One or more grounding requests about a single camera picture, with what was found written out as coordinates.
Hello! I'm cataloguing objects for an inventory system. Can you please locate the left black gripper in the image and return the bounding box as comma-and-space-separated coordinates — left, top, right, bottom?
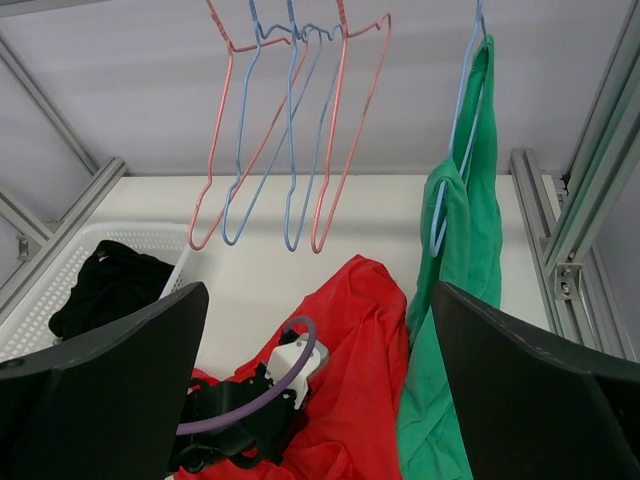
169, 362, 314, 474

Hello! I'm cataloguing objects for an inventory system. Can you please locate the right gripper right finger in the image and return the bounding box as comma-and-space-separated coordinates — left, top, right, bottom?
432, 282, 639, 479

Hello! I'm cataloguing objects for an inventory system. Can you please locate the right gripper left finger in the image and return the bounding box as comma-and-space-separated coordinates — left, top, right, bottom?
1, 282, 209, 479

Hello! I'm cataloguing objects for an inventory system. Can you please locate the red tank top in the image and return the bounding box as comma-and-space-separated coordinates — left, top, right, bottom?
197, 255, 408, 479

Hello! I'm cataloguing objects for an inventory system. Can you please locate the black tank top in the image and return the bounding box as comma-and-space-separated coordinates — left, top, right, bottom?
49, 240, 174, 341

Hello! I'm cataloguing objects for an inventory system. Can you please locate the pink wire hanger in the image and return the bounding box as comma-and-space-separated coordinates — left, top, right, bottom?
187, 1, 309, 252

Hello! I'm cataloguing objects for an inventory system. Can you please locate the blue hanger with black top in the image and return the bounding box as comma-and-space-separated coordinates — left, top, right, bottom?
283, 1, 344, 252

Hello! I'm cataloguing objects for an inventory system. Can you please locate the blue hanger with grey top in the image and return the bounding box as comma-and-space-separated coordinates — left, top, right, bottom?
221, 0, 326, 247

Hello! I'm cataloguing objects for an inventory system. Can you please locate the pink hanger with green top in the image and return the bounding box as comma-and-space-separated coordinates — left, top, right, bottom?
310, 1, 392, 254

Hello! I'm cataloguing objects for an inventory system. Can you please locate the green tank top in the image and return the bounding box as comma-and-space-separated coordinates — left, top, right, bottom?
397, 37, 503, 479

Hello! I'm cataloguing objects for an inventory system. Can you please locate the white plastic basket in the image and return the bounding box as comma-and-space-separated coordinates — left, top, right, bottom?
1, 222, 191, 361

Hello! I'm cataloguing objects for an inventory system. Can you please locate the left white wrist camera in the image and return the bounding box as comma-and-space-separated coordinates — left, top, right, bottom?
264, 339, 331, 411

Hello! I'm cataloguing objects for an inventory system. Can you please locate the empty blue wire hanger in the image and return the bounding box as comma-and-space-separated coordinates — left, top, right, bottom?
429, 0, 489, 257

